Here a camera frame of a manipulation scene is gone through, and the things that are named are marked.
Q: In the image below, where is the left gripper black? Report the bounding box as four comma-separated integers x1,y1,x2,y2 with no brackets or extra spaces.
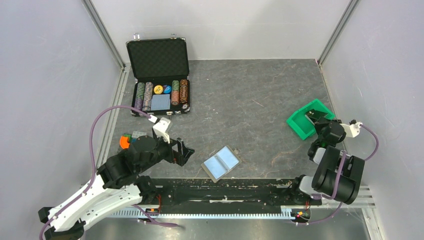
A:
137,132,195,173

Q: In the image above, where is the olive card holder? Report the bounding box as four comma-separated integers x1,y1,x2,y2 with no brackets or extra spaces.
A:
201,145,241,183

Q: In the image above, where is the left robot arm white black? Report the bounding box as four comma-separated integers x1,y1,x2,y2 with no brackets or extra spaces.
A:
38,135,195,240

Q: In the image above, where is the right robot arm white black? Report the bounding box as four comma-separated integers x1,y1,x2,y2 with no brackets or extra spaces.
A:
288,109,365,204

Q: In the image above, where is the blue playing card deck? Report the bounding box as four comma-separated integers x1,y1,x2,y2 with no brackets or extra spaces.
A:
150,94,171,111

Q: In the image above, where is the green plastic bin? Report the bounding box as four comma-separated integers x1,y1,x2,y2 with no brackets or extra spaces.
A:
286,98,336,140

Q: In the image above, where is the green orange chip stack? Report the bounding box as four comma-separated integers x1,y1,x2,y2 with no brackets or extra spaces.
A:
171,80,180,106

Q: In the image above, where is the purple brown chip stack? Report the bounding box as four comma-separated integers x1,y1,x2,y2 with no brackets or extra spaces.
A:
142,82,154,112

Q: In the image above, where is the colourful toy block set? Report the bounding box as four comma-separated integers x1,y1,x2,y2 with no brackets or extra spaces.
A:
119,131,147,150

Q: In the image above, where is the brown orange chip stack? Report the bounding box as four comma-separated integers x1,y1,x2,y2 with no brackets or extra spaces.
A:
179,79,189,103

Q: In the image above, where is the blue dealer button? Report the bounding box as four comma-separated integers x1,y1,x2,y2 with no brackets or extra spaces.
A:
163,85,172,94

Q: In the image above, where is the yellow dealer button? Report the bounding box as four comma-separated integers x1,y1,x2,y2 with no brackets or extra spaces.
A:
153,84,164,95

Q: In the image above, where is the black poker chip case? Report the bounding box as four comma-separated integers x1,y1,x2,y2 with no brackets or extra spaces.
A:
126,37,192,115

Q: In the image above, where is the purple green chip stack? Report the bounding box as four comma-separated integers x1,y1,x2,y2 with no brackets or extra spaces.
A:
134,82,145,110

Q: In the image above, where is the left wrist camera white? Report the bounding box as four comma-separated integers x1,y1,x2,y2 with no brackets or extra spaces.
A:
148,115,172,144

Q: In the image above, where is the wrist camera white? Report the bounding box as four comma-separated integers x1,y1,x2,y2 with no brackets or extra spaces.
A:
340,119,363,138
148,115,172,144

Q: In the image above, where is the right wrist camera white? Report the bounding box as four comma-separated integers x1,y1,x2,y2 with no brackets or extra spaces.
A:
340,119,363,138

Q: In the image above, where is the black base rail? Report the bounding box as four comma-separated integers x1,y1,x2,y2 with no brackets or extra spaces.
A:
140,178,309,214

